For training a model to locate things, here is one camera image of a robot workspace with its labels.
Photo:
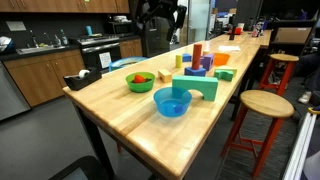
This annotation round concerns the red cylinder block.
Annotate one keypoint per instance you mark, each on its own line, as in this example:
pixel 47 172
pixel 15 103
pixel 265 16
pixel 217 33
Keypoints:
pixel 197 56

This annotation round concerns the small teal arch block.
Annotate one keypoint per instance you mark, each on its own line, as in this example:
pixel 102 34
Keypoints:
pixel 224 76

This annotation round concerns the red ball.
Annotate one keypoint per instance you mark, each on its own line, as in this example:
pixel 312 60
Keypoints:
pixel 139 79

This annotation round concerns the red container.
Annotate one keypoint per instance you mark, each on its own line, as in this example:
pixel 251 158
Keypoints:
pixel 238 30

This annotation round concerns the stacked cardboard boxes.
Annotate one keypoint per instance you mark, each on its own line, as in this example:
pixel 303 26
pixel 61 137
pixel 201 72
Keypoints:
pixel 184 36

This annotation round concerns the white tape roll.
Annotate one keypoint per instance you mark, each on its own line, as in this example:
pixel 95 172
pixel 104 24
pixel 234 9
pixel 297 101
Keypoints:
pixel 83 73

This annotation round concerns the black tape dispenser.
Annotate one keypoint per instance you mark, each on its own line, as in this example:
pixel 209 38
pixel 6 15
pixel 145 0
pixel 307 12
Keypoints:
pixel 83 83

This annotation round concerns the blue cup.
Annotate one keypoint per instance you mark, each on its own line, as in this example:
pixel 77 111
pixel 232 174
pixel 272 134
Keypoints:
pixel 89 30

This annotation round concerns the green plastic bowl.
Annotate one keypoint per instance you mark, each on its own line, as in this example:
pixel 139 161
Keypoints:
pixel 140 88

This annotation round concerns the yellow-green triangle block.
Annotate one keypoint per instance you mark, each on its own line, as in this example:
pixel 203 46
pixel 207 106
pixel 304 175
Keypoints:
pixel 231 69

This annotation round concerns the wooden wall cabinets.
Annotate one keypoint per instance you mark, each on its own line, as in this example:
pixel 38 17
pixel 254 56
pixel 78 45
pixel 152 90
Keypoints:
pixel 50 5

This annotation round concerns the white cup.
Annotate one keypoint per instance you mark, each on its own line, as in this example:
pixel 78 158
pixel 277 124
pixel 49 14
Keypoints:
pixel 240 26

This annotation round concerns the person leg dark trousers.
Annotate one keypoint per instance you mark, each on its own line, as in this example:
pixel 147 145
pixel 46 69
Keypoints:
pixel 311 73

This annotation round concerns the stacked white bowls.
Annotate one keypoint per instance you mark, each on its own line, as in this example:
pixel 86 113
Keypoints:
pixel 120 18

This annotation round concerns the white paper sign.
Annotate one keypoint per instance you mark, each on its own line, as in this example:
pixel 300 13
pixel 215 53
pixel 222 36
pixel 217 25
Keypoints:
pixel 105 60

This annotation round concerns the steel dishwasher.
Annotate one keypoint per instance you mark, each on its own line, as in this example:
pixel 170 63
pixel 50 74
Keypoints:
pixel 11 96

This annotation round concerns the colourful toy figure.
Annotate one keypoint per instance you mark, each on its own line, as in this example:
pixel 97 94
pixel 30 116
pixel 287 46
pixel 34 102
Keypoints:
pixel 257 30

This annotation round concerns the blue round chair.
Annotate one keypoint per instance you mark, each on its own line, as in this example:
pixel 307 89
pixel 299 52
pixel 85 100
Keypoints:
pixel 123 62

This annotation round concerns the narrow wooden base cabinet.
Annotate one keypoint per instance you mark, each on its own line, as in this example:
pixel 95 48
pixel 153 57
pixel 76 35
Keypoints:
pixel 130 48

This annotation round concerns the steel stove oven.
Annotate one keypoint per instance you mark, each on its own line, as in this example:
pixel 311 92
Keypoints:
pixel 93 46

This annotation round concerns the large teal arch block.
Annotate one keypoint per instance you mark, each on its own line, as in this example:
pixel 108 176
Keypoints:
pixel 206 88

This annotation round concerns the wooden sink base cabinets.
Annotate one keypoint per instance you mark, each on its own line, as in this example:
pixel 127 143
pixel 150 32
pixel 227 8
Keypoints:
pixel 40 80

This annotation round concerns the black microwave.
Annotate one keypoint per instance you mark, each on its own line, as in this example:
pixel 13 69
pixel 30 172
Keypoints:
pixel 121 28

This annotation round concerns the steel refrigerator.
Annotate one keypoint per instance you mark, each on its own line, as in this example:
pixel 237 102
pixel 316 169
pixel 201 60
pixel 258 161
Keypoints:
pixel 153 43

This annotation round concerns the clear soap bottle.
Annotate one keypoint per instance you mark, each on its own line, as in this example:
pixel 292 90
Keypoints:
pixel 57 40
pixel 64 38

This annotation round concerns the blue plastic bowl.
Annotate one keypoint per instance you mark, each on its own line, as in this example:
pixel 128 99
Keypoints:
pixel 166 108

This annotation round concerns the steel sink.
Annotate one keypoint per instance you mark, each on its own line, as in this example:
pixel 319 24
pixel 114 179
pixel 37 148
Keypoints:
pixel 36 50

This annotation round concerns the black shelf cart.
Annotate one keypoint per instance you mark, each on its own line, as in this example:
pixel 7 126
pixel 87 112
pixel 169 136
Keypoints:
pixel 271 33

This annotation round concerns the yellow cylinder block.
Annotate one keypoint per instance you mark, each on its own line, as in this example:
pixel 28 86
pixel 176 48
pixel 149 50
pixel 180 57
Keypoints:
pixel 179 61

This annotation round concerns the wooden stool red legs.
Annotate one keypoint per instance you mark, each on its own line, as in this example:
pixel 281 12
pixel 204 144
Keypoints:
pixel 283 57
pixel 266 103

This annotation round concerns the black table frame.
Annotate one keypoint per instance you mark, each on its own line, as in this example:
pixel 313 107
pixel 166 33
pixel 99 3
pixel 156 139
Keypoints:
pixel 96 140

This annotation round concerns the steel faucet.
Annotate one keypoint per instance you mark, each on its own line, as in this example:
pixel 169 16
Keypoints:
pixel 34 41

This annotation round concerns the white metal frame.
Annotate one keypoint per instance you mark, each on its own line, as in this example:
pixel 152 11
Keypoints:
pixel 300 150

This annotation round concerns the white blue round object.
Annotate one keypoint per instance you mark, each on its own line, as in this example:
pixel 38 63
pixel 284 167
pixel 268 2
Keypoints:
pixel 6 44

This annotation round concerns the black bottle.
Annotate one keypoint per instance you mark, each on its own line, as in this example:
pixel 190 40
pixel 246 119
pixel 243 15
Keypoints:
pixel 232 33

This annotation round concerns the cardboard box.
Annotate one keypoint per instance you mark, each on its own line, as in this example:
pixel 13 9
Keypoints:
pixel 292 35

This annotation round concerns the blue foam block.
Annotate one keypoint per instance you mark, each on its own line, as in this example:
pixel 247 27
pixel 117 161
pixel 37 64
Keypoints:
pixel 186 57

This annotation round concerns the white wall plate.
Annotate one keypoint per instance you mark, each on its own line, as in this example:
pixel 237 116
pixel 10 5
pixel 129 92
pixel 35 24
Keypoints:
pixel 15 26

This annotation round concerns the orange plastic bowl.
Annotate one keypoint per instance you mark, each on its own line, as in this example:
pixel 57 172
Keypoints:
pixel 221 59

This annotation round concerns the small blue block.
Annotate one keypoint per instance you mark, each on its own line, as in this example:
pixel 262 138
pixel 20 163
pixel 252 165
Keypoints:
pixel 178 109

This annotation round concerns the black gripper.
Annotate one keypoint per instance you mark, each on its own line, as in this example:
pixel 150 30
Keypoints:
pixel 156 8

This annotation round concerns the blue square base block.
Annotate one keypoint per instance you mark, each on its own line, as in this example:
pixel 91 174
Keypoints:
pixel 195 72

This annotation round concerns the white sneaker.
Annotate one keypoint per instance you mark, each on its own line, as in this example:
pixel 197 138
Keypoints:
pixel 305 97

